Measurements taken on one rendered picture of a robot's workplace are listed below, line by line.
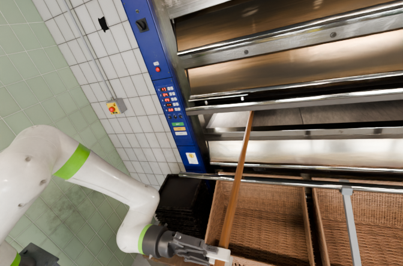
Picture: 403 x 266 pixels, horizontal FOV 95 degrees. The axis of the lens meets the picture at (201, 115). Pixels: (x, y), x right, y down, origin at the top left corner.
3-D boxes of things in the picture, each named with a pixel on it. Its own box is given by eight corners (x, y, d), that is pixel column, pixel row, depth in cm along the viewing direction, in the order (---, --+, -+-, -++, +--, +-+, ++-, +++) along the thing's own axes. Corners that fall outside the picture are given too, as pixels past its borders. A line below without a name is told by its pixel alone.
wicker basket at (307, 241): (224, 195, 149) (217, 170, 137) (304, 204, 126) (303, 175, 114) (207, 265, 109) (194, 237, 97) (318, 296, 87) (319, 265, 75)
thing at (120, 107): (117, 110, 142) (111, 98, 137) (128, 109, 138) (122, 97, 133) (111, 115, 136) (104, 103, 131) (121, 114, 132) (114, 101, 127)
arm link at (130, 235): (123, 251, 72) (104, 245, 65) (137, 216, 80) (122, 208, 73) (152, 260, 67) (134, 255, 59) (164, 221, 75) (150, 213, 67)
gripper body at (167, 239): (165, 224, 65) (188, 229, 62) (172, 238, 69) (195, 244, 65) (153, 247, 59) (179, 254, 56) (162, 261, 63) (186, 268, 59)
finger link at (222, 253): (208, 245, 58) (208, 244, 58) (231, 251, 55) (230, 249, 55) (206, 256, 56) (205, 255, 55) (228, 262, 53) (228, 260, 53)
